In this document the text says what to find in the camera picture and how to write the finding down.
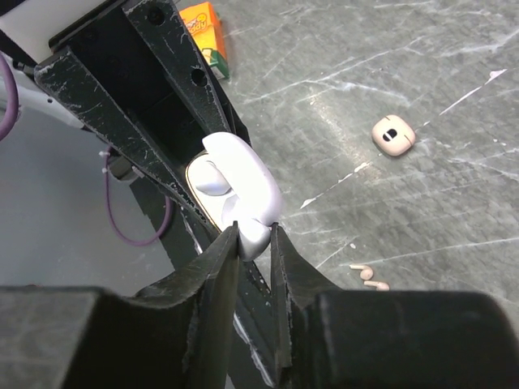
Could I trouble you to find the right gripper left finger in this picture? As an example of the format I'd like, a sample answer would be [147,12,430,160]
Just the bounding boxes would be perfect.
[1,226,239,388]

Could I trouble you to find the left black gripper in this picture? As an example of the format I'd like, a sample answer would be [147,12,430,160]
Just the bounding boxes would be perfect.
[34,1,243,234]

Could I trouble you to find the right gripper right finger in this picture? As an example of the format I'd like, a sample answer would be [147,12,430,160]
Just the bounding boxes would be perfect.
[271,225,518,388]

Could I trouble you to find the white earbud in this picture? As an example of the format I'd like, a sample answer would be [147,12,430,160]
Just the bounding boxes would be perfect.
[221,195,270,262]
[192,160,230,196]

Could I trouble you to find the white earbud charging case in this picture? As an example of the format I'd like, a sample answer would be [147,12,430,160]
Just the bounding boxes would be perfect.
[186,132,282,231]

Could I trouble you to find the beige earbud charging case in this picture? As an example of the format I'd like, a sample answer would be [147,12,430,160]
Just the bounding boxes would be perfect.
[371,114,416,157]

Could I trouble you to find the beige earbud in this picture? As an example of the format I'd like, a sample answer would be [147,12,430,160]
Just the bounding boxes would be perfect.
[363,280,390,291]
[350,264,374,280]

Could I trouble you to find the orange sponge box front left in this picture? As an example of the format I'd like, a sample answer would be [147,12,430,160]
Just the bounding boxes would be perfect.
[179,2,229,79]

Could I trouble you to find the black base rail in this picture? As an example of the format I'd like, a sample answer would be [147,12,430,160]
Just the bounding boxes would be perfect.
[129,177,285,389]

